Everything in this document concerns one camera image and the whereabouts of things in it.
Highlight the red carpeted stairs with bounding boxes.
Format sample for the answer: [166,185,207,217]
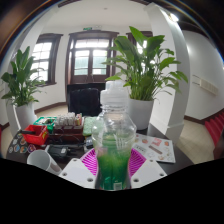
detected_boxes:
[204,110,224,148]

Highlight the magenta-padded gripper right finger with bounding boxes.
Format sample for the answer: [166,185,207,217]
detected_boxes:
[129,148,169,190]

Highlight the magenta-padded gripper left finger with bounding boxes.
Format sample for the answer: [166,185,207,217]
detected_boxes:
[58,148,99,190]

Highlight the black flat device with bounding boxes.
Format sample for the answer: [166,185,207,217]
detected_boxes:
[45,144,72,158]

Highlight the large leafy plant in white pot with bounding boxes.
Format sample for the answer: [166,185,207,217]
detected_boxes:
[102,25,189,131]

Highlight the dark mat with round stickers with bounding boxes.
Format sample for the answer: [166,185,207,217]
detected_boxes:
[7,132,37,155]

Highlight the dark framed window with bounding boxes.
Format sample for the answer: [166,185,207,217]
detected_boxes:
[29,32,64,87]

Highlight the white wall heater unit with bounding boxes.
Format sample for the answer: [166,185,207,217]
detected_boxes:
[191,74,220,97]

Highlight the red plastic box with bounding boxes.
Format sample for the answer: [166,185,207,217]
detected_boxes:
[21,124,50,147]

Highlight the green folded cloth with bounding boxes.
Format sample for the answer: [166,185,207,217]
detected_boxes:
[82,115,98,138]

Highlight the clear bottle with green drink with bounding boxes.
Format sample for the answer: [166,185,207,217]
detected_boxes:
[91,79,138,192]

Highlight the white paper cup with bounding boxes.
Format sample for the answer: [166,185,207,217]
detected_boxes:
[26,149,63,176]

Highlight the black chair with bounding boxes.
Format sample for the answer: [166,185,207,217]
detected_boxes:
[66,82,107,118]

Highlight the wooden tray of small packets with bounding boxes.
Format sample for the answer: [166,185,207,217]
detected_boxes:
[52,112,85,136]

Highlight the white printed menu sheet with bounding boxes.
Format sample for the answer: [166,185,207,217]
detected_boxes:
[132,132,177,165]

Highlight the dark wooden double door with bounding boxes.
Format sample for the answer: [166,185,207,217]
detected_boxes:
[65,30,120,85]

